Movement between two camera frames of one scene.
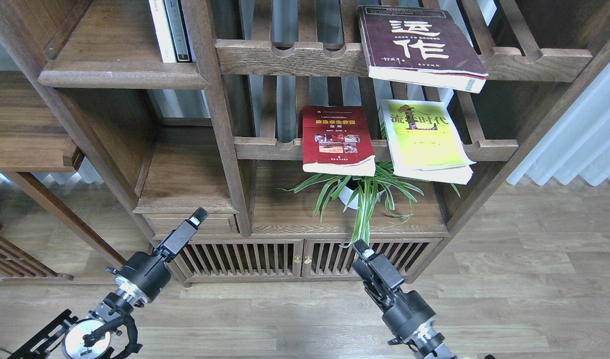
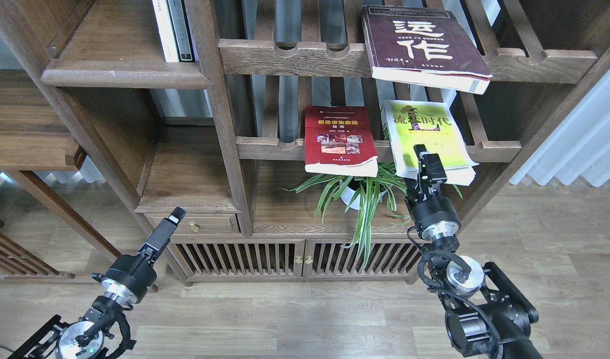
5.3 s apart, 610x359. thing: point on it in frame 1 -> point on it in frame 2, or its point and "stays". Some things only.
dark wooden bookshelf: [301, 127] stays
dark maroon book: [420, 45] stays
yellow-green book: [424, 143] stays
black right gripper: [405, 311] -> [435, 217]
